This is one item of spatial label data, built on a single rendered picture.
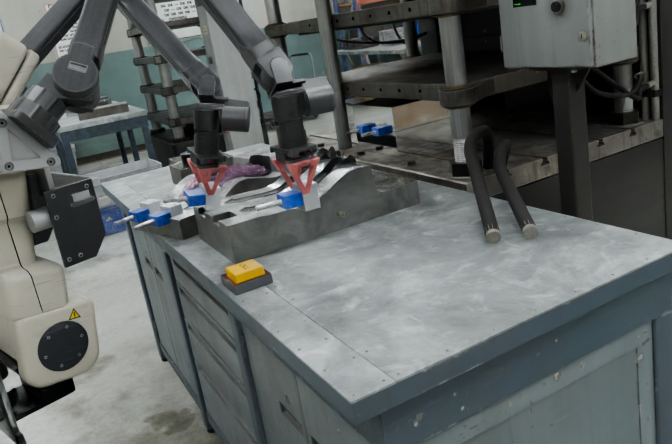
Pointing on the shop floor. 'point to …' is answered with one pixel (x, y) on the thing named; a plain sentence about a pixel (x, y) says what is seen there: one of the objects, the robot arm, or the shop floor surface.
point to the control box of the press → (567, 33)
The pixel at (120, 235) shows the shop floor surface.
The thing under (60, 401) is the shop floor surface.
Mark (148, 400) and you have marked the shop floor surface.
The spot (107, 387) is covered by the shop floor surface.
